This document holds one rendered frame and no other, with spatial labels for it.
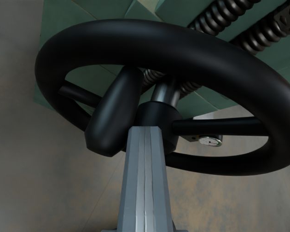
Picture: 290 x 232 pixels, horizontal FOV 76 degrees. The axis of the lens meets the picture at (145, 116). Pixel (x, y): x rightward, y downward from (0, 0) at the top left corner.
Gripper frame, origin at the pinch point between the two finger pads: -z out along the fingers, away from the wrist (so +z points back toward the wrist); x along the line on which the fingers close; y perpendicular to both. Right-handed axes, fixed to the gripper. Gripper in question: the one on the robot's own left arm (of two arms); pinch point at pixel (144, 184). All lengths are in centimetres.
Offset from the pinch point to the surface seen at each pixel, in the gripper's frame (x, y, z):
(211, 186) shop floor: 49, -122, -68
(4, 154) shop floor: -60, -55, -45
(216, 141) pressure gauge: 18.7, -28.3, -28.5
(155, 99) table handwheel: 1.3, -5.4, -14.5
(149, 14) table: 0.4, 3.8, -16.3
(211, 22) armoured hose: 5.6, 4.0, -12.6
